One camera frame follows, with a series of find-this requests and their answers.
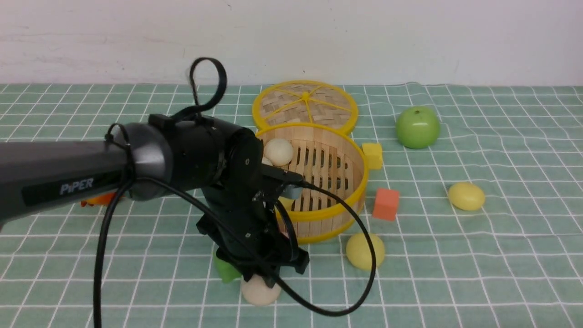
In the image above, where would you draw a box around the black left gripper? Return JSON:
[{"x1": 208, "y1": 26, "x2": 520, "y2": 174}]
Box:
[{"x1": 196, "y1": 128, "x2": 310, "y2": 288}]

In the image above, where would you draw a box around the white bun front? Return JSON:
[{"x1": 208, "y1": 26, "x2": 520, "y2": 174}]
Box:
[{"x1": 240, "y1": 275, "x2": 281, "y2": 307}]

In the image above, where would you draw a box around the white bun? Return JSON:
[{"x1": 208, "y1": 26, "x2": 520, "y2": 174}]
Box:
[
  {"x1": 240, "y1": 275, "x2": 281, "y2": 307},
  {"x1": 264, "y1": 138, "x2": 294, "y2": 166},
  {"x1": 262, "y1": 156, "x2": 273, "y2": 166}
]

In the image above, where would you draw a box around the yellow bun front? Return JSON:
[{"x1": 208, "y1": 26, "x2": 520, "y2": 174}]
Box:
[{"x1": 344, "y1": 233, "x2": 386, "y2": 271}]

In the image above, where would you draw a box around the yellow bun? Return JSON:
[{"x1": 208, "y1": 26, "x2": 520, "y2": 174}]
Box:
[
  {"x1": 278, "y1": 197, "x2": 295, "y2": 210},
  {"x1": 344, "y1": 233, "x2": 386, "y2": 271},
  {"x1": 448, "y1": 181, "x2": 486, "y2": 211}
]

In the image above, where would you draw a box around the bamboo steamer tray yellow rim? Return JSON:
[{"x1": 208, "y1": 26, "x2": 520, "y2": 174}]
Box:
[{"x1": 256, "y1": 123, "x2": 369, "y2": 244}]

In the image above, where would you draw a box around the woven bamboo steamer lid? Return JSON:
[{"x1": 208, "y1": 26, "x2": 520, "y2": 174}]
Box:
[{"x1": 252, "y1": 80, "x2": 359, "y2": 135}]

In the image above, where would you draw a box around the green cube block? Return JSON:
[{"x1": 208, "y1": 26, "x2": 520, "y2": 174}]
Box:
[{"x1": 213, "y1": 254, "x2": 241, "y2": 284}]

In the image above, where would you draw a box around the orange cube block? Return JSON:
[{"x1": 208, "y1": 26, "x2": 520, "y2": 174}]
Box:
[{"x1": 371, "y1": 188, "x2": 400, "y2": 221}]

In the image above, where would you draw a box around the yellow cube block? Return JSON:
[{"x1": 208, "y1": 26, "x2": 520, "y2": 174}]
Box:
[{"x1": 362, "y1": 143, "x2": 383, "y2": 170}]

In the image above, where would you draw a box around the green apple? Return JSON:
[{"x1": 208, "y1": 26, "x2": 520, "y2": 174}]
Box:
[{"x1": 395, "y1": 106, "x2": 441, "y2": 149}]

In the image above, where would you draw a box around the green checkered tablecloth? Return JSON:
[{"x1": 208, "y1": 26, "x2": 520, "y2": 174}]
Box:
[{"x1": 0, "y1": 82, "x2": 583, "y2": 328}]

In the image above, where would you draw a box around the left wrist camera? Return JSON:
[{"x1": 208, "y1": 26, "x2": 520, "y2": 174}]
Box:
[{"x1": 260, "y1": 164, "x2": 304, "y2": 200}]

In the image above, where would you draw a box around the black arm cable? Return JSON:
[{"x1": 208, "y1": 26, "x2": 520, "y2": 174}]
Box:
[{"x1": 92, "y1": 57, "x2": 378, "y2": 328}]

